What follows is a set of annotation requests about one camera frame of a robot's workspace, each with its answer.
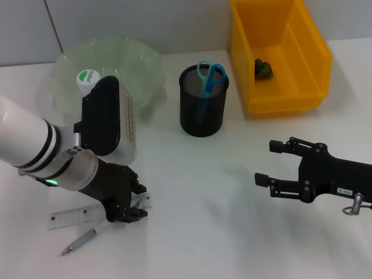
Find translucent green fruit bowl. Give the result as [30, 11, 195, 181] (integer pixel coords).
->
[48, 37, 167, 117]

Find grey white pen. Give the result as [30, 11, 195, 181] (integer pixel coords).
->
[60, 222, 112, 256]

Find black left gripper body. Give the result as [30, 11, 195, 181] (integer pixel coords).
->
[78, 162, 141, 222]

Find thin right gripper cable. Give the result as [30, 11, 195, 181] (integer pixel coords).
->
[342, 203, 372, 216]

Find clear water bottle green label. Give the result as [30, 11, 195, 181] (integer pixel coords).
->
[76, 69, 101, 95]

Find yellow plastic bin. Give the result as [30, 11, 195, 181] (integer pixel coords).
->
[228, 0, 334, 119]

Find blue handled scissors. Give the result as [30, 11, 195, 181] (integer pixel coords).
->
[196, 60, 227, 126]

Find black mesh pen cup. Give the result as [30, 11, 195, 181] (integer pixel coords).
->
[178, 65, 230, 138]

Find clear plastic ruler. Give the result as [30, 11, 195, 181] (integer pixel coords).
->
[48, 191, 154, 232]

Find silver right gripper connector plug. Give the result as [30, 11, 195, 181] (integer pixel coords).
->
[350, 192, 365, 216]

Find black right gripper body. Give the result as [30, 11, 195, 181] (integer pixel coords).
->
[298, 142, 372, 205]

